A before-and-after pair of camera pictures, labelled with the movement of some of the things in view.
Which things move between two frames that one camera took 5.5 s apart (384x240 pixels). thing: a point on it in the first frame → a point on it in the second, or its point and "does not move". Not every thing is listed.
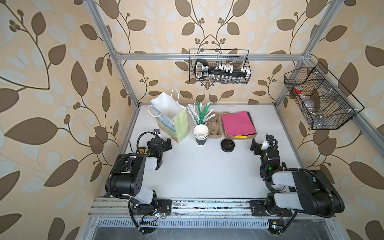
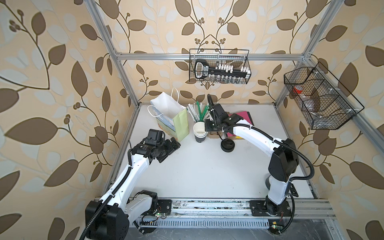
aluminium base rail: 186,209 does not move
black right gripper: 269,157 → 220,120
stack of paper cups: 201,132 does not move
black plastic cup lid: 227,145 does not move
